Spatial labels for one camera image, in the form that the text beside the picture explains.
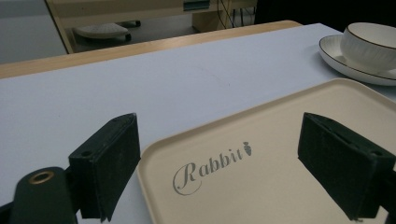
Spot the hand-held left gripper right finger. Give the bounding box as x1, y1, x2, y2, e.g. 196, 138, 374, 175
297, 112, 396, 221

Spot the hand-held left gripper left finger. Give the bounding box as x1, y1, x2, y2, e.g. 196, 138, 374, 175
67, 112, 142, 223

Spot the beige plastic tray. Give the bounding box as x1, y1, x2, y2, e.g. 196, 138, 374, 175
135, 77, 396, 224

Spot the white saucer with dark rim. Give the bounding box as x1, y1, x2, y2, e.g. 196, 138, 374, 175
318, 34, 396, 87

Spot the white ribbed cup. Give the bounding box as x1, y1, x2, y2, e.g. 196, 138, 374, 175
339, 21, 396, 75

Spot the grey chair base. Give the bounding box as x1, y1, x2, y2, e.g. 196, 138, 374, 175
72, 20, 142, 43

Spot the teal box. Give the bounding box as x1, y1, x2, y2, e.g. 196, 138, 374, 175
182, 0, 211, 12

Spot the bundle of dark cables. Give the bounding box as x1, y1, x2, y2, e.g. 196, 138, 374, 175
217, 0, 257, 30

